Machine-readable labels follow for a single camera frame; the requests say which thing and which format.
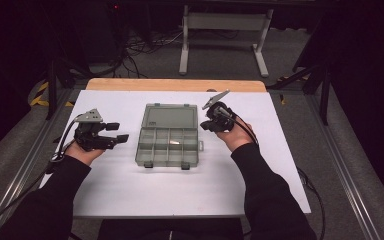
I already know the person's right hand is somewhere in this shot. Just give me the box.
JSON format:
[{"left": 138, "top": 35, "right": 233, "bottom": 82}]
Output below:
[{"left": 214, "top": 116, "right": 258, "bottom": 153}]

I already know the clear plastic compartment box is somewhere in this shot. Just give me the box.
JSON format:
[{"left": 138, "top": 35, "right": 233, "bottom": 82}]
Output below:
[{"left": 134, "top": 102, "right": 205, "bottom": 171}]

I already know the wooden table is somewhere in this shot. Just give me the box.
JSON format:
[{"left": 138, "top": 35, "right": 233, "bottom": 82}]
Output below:
[{"left": 85, "top": 78, "right": 268, "bottom": 94}]

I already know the hand-held gripper cable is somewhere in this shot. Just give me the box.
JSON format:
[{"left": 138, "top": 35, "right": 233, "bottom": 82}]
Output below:
[
  {"left": 222, "top": 107, "right": 327, "bottom": 240},
  {"left": 0, "top": 113, "right": 83, "bottom": 234}
]

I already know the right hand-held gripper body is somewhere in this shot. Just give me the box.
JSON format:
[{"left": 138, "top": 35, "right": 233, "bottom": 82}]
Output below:
[{"left": 202, "top": 89, "right": 238, "bottom": 133}]

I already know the person's dark clothing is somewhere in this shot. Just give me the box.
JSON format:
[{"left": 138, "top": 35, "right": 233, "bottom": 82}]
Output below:
[{"left": 96, "top": 218, "right": 246, "bottom": 240}]

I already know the bundle of black floor cables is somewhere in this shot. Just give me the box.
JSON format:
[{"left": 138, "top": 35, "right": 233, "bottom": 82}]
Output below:
[{"left": 119, "top": 28, "right": 185, "bottom": 79}]

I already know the black metal stand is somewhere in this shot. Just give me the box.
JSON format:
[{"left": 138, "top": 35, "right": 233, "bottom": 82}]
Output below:
[
  {"left": 44, "top": 58, "right": 93, "bottom": 122},
  {"left": 266, "top": 63, "right": 332, "bottom": 127}
]

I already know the yellow and black floor tape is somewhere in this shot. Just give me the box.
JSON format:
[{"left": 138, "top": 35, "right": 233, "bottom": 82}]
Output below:
[{"left": 29, "top": 80, "right": 76, "bottom": 108}]

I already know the white metal stand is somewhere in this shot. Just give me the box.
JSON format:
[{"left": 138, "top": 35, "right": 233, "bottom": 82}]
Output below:
[{"left": 178, "top": 4, "right": 274, "bottom": 78}]

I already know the right hand-held gripper cable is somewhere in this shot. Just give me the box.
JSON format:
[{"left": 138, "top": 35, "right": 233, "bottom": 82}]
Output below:
[{"left": 222, "top": 107, "right": 327, "bottom": 240}]

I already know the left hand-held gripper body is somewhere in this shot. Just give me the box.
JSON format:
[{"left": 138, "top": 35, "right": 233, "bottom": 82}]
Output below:
[{"left": 73, "top": 108, "right": 118, "bottom": 152}]

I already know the person's left hand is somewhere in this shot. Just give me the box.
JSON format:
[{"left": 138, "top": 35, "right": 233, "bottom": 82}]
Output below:
[{"left": 64, "top": 139, "right": 106, "bottom": 167}]

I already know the white table board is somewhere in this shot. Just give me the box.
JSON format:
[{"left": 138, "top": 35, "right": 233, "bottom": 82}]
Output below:
[{"left": 38, "top": 89, "right": 312, "bottom": 220}]

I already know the left hand-held gripper cable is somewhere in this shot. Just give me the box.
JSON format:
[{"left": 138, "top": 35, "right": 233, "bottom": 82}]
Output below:
[{"left": 0, "top": 113, "right": 83, "bottom": 234}]

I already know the aluminium floor rail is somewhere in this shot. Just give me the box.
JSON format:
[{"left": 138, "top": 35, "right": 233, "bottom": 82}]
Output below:
[
  {"left": 0, "top": 89, "right": 78, "bottom": 240},
  {"left": 304, "top": 94, "right": 384, "bottom": 240}
]

